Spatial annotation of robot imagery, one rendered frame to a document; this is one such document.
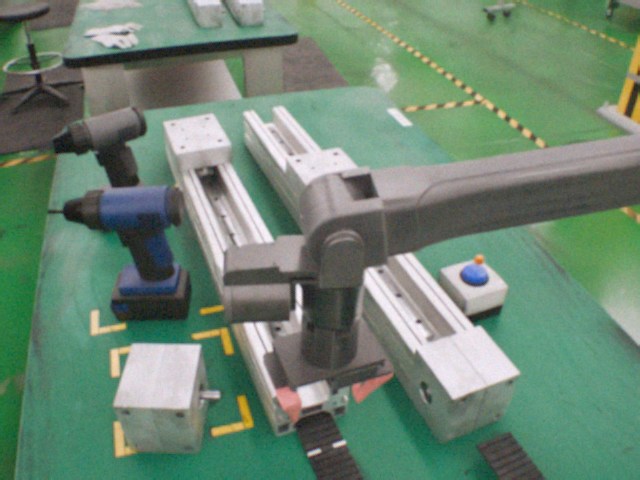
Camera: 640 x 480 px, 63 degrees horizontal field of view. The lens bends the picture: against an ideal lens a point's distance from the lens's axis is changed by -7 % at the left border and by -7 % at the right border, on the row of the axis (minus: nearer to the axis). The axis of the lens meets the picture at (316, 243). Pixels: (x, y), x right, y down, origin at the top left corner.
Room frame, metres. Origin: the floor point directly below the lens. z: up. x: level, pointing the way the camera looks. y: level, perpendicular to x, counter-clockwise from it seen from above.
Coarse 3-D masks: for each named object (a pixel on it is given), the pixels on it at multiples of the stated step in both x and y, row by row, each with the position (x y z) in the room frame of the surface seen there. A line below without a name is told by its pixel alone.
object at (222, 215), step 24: (216, 168) 0.97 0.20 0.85; (192, 192) 0.86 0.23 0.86; (216, 192) 0.91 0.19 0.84; (240, 192) 0.86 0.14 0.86; (192, 216) 0.86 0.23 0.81; (216, 216) 0.84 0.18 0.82; (240, 216) 0.81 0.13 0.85; (216, 240) 0.72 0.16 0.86; (240, 240) 0.75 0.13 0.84; (264, 240) 0.72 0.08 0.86; (216, 264) 0.66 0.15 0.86; (216, 288) 0.69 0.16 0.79; (240, 336) 0.55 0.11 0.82; (264, 336) 0.51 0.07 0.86; (264, 384) 0.44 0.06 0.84; (312, 384) 0.46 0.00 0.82; (312, 408) 0.43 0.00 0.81; (336, 408) 0.45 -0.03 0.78; (288, 432) 0.42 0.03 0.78
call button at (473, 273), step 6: (474, 264) 0.68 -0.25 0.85; (462, 270) 0.67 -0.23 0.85; (468, 270) 0.66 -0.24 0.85; (474, 270) 0.66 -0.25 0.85; (480, 270) 0.66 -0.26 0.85; (486, 270) 0.66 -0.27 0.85; (468, 276) 0.65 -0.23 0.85; (474, 276) 0.65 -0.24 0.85; (480, 276) 0.65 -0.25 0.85; (486, 276) 0.65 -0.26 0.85; (474, 282) 0.64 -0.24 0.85; (480, 282) 0.64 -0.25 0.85
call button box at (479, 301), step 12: (468, 264) 0.69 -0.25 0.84; (444, 276) 0.67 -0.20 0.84; (456, 276) 0.66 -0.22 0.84; (492, 276) 0.66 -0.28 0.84; (444, 288) 0.66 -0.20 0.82; (456, 288) 0.64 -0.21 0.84; (468, 288) 0.63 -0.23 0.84; (480, 288) 0.63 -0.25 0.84; (492, 288) 0.63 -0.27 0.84; (504, 288) 0.64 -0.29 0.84; (456, 300) 0.63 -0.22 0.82; (468, 300) 0.61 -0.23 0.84; (480, 300) 0.62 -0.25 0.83; (492, 300) 0.63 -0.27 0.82; (468, 312) 0.61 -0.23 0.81; (480, 312) 0.62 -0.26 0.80; (492, 312) 0.63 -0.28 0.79
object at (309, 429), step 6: (318, 420) 0.43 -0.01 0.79; (324, 420) 0.43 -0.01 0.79; (330, 420) 0.43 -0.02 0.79; (300, 426) 0.42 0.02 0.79; (306, 426) 0.42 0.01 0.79; (312, 426) 0.42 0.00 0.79; (318, 426) 0.42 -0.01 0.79; (324, 426) 0.42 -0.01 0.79; (330, 426) 0.42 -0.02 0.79; (336, 426) 0.42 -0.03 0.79; (300, 432) 0.41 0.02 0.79; (306, 432) 0.41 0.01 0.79; (312, 432) 0.41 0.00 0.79; (318, 432) 0.41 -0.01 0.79; (300, 438) 0.40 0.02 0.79
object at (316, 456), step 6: (336, 444) 0.39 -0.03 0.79; (342, 444) 0.40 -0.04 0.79; (312, 450) 0.39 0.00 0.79; (318, 450) 0.39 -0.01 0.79; (324, 450) 0.39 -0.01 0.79; (330, 450) 0.39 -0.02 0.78; (336, 450) 0.39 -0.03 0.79; (342, 450) 0.39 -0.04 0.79; (348, 450) 0.39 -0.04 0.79; (312, 456) 0.38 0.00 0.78; (318, 456) 0.38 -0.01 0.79; (324, 456) 0.38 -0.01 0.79; (330, 456) 0.38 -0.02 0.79; (336, 456) 0.38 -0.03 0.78; (312, 462) 0.37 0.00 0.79; (318, 462) 0.37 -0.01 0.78
